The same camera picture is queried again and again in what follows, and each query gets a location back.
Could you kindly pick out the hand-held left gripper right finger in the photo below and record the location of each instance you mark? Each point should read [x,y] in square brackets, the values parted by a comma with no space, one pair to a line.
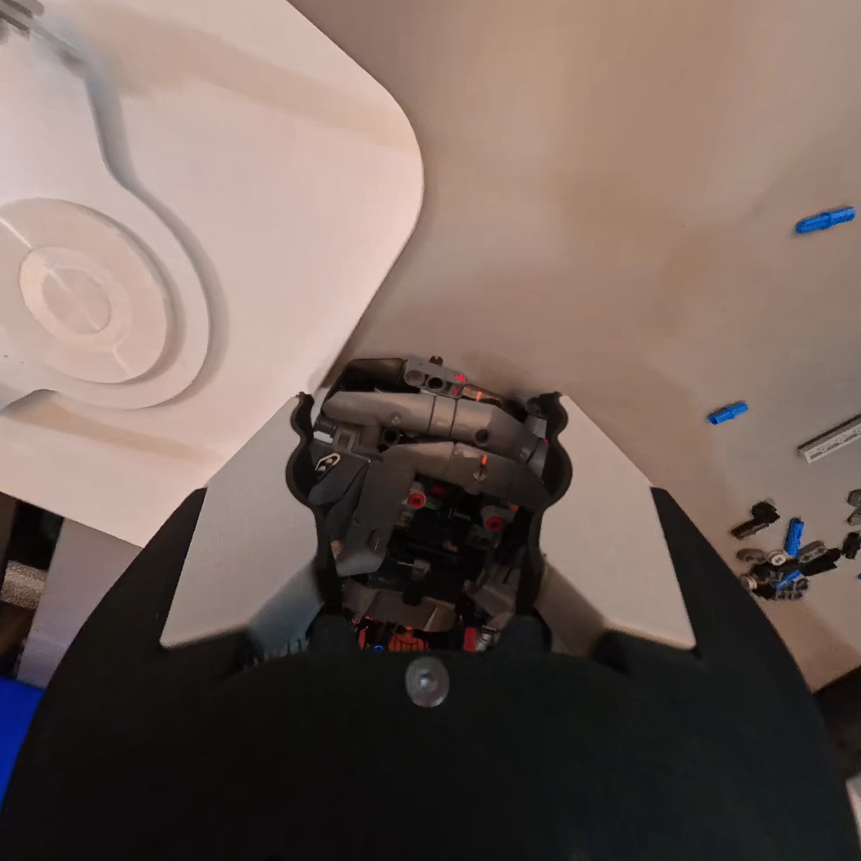
[605,538]

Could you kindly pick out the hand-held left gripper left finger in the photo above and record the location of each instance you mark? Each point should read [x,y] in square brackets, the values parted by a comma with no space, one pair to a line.
[242,538]

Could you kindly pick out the grey lego car model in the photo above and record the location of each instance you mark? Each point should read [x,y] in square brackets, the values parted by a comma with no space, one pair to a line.
[430,471]

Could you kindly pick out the small black lego bush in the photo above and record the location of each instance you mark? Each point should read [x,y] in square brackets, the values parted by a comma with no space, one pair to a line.
[757,518]

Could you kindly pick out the blue lego pin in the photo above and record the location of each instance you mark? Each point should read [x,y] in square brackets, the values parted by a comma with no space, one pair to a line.
[726,414]
[794,537]
[826,220]

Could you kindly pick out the cluster of small lego connectors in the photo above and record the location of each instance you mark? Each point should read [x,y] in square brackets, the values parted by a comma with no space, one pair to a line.
[780,572]

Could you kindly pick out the short light grey lego plate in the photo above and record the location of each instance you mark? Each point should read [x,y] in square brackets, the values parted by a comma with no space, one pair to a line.
[831,440]

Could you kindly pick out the blue plastic bin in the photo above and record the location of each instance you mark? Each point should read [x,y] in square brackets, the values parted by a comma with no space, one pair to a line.
[17,733]

